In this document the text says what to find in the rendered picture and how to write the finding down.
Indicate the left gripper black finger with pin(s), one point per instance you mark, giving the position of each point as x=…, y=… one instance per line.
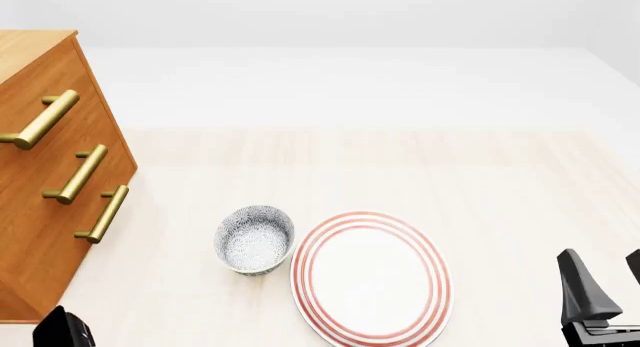
x=57, y=330

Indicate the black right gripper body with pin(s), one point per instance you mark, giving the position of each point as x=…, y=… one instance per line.
x=600, y=335

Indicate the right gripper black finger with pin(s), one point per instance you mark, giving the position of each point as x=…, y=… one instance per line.
x=636, y=264
x=580, y=290

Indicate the blue-white patterned bowl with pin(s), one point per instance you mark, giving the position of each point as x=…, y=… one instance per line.
x=255, y=242

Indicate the wooden drawer front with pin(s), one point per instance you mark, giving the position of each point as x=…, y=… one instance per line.
x=50, y=163
x=55, y=73
x=60, y=257

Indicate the white plate with red rings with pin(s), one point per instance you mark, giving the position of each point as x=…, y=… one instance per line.
x=370, y=279

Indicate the wooden cabinet with drawers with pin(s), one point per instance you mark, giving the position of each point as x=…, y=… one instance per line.
x=20, y=50

